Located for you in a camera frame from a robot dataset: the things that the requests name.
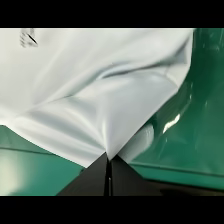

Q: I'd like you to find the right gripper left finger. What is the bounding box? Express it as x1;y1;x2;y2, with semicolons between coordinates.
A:
57;152;110;197

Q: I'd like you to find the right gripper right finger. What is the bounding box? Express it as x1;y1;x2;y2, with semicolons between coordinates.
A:
108;155;165;197

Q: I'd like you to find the white T-shirt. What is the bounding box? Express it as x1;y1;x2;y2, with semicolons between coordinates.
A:
0;27;195;169

